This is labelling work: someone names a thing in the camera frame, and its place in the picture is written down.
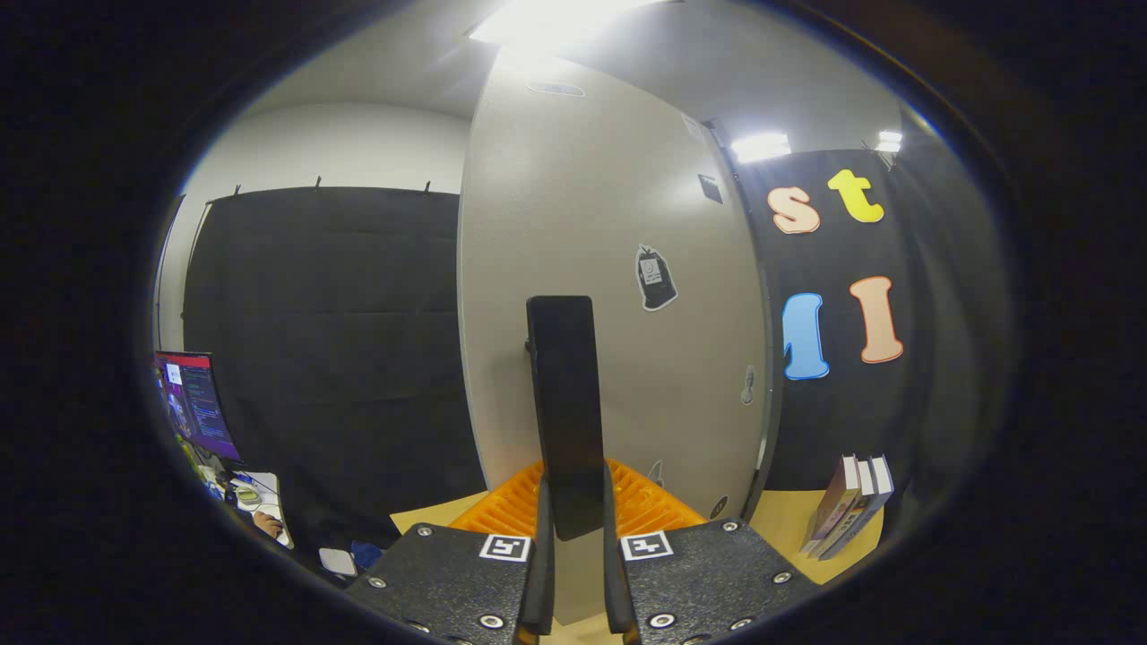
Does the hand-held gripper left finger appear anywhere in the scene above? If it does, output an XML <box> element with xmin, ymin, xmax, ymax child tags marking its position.
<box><xmin>345</xmin><ymin>460</ymin><xmax>556</xmax><ymax>645</ymax></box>

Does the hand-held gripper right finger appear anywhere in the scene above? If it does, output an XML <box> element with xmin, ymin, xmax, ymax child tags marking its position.
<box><xmin>602</xmin><ymin>459</ymin><xmax>822</xmax><ymax>645</ymax></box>

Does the black door handle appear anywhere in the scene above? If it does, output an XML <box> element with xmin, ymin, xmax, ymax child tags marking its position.
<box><xmin>525</xmin><ymin>296</ymin><xmax>606</xmax><ymax>541</ymax></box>

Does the beige cabinet door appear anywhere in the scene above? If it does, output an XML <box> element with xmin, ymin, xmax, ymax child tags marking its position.
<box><xmin>457</xmin><ymin>49</ymin><xmax>773</xmax><ymax>626</ymax></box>

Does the white spine book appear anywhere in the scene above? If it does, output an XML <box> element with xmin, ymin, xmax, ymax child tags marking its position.
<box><xmin>820</xmin><ymin>459</ymin><xmax>877</xmax><ymax>558</ymax></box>

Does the white side desk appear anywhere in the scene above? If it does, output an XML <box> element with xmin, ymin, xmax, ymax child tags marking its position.
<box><xmin>202</xmin><ymin>466</ymin><xmax>295</xmax><ymax>549</ymax></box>

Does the computer monitor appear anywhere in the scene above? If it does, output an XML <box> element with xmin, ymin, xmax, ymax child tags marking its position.
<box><xmin>154</xmin><ymin>351</ymin><xmax>243</xmax><ymax>462</ymax></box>

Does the large ceiling light panel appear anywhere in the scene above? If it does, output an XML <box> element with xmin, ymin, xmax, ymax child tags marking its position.
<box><xmin>466</xmin><ymin>0</ymin><xmax>668</xmax><ymax>46</ymax></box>

